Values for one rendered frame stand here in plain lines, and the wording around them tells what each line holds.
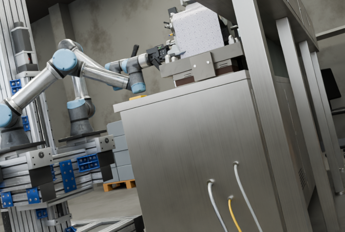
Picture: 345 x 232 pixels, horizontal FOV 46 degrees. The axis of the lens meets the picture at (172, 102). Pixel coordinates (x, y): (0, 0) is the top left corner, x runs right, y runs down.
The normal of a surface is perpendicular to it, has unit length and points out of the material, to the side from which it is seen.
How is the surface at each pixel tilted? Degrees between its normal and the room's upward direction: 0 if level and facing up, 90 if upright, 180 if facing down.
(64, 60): 86
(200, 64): 90
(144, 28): 90
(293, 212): 90
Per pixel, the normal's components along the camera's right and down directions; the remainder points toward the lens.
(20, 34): 0.18, -0.11
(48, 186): 0.81, -0.22
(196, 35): -0.39, 0.03
